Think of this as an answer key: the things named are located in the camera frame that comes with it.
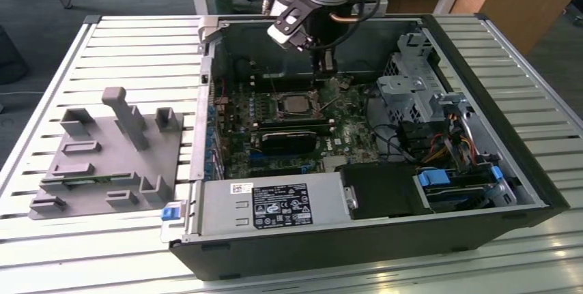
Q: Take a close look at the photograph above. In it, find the grey parts rack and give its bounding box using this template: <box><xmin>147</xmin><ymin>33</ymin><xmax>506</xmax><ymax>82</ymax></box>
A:
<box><xmin>27</xmin><ymin>86</ymin><xmax>185</xmax><ymax>222</ymax></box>

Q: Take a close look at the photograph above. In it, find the black camera cable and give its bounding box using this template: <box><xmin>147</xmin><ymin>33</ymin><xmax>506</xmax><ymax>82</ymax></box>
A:
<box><xmin>308</xmin><ymin>0</ymin><xmax>383</xmax><ymax>51</ymax></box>

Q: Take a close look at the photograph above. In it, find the green RAM stick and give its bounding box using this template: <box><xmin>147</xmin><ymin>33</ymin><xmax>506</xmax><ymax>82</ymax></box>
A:
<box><xmin>63</xmin><ymin>176</ymin><xmax>117</xmax><ymax>185</ymax></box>

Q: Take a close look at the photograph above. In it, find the wooden cabinet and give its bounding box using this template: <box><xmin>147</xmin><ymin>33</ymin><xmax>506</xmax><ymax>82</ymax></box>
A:
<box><xmin>450</xmin><ymin>0</ymin><xmax>583</xmax><ymax>56</ymax></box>

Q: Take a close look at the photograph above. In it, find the brass curved tube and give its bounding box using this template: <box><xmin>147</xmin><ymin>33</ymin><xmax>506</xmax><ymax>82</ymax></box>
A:
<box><xmin>328</xmin><ymin>12</ymin><xmax>362</xmax><ymax>23</ymax></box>

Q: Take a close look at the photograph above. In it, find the black plastic shroud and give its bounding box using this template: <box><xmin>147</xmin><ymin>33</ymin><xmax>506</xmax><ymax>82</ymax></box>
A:
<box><xmin>339</xmin><ymin>162</ymin><xmax>434</xmax><ymax>220</ymax></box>

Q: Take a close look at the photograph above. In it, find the CPU socket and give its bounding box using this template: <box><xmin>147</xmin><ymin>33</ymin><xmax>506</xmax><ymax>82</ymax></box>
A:
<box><xmin>271</xmin><ymin>91</ymin><xmax>318</xmax><ymax>118</ymax></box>

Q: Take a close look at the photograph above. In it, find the silver CPU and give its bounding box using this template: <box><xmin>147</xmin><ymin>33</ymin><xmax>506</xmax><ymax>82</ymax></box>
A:
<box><xmin>279</xmin><ymin>95</ymin><xmax>315</xmax><ymax>113</ymax></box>

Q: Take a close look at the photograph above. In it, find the black PC case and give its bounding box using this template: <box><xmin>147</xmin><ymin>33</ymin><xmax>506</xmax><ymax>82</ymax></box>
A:
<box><xmin>168</xmin><ymin>13</ymin><xmax>572</xmax><ymax>281</ymax></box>

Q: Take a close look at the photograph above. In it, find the metal drive cage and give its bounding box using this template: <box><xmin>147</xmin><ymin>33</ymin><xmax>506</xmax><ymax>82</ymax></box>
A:
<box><xmin>375</xmin><ymin>33</ymin><xmax>479</xmax><ymax>131</ymax></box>

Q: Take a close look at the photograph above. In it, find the silver chipset heatsink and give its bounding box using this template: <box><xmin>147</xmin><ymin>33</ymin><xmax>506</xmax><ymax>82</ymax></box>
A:
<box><xmin>322</xmin><ymin>156</ymin><xmax>350</xmax><ymax>173</ymax></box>

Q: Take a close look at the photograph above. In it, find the silver power supply unit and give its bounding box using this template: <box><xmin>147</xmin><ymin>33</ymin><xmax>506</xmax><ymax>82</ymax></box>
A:
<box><xmin>181</xmin><ymin>173</ymin><xmax>356</xmax><ymax>244</ymax></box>

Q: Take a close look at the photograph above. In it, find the black graphics card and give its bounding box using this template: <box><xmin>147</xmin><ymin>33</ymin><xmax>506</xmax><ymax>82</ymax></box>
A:
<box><xmin>260</xmin><ymin>131</ymin><xmax>318</xmax><ymax>156</ymax></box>

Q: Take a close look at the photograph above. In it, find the green motherboard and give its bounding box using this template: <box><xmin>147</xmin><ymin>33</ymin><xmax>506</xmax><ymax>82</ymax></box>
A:
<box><xmin>209</xmin><ymin>75</ymin><xmax>398</xmax><ymax>179</ymax></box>

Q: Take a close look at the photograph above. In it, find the coloured power wire bundle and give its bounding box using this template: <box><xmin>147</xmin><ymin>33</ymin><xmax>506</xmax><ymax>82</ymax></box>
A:
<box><xmin>400</xmin><ymin>111</ymin><xmax>482</xmax><ymax>174</ymax></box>

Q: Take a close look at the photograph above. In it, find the black chair base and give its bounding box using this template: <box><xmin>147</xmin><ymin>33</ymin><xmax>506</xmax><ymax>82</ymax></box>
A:
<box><xmin>564</xmin><ymin>0</ymin><xmax>583</xmax><ymax>25</ymax></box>

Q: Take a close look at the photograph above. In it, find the blue disk carrier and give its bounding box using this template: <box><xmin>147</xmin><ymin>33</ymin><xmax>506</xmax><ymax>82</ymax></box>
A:
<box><xmin>416</xmin><ymin>168</ymin><xmax>452</xmax><ymax>190</ymax></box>

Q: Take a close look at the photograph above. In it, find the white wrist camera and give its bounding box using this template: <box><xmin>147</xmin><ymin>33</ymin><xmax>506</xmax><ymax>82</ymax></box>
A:
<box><xmin>267</xmin><ymin>0</ymin><xmax>316</xmax><ymax>52</ymax></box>

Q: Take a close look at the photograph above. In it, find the black rating label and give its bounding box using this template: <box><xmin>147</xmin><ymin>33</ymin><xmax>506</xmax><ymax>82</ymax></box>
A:
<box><xmin>251</xmin><ymin>184</ymin><xmax>315</xmax><ymax>230</ymax></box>

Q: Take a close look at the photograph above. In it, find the metal socket cover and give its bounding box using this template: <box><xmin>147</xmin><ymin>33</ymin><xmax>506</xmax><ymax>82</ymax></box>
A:
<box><xmin>316</xmin><ymin>78</ymin><xmax>350</xmax><ymax>113</ymax></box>

